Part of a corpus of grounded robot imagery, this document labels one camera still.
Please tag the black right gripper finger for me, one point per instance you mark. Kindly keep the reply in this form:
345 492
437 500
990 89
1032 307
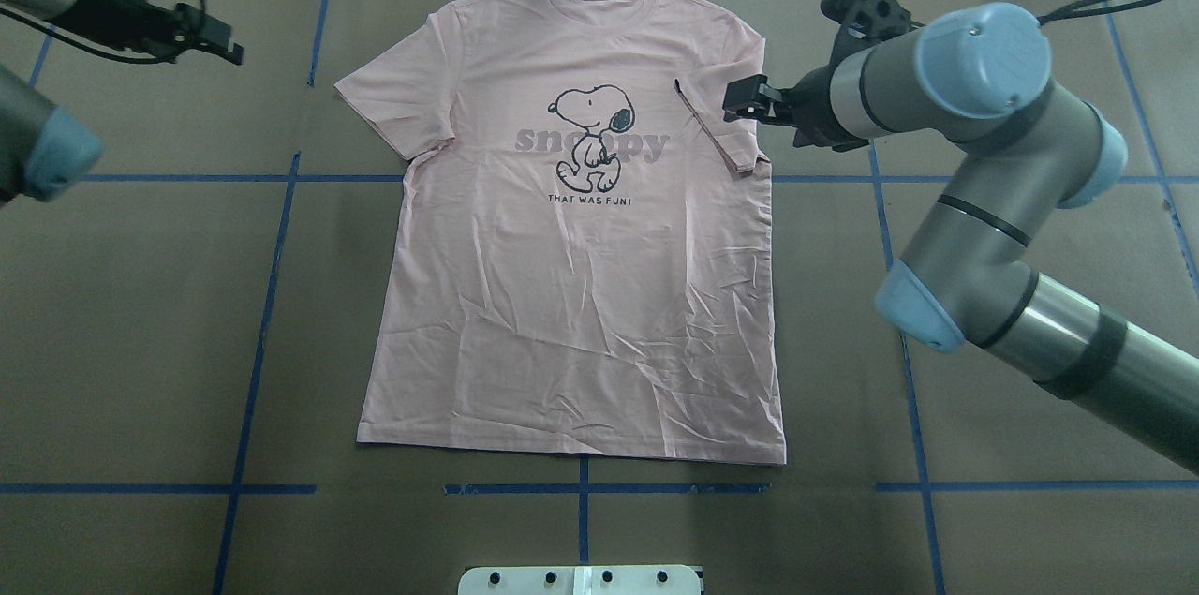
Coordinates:
753 93
768 112

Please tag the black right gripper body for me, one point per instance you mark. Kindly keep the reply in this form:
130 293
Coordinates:
813 105

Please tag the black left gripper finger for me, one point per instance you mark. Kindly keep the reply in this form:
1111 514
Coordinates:
201 30
228 51

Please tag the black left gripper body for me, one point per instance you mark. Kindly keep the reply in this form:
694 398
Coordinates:
114 11

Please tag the pink Snoopy t-shirt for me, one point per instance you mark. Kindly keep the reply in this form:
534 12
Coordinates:
583 255

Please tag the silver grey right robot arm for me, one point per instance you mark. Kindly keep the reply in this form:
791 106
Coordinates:
982 78

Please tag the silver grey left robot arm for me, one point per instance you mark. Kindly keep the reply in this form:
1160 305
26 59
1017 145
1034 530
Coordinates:
45 148

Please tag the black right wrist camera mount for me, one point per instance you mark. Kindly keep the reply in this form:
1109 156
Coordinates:
866 23

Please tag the white metal camera stand base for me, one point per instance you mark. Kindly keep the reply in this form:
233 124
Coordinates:
584 579

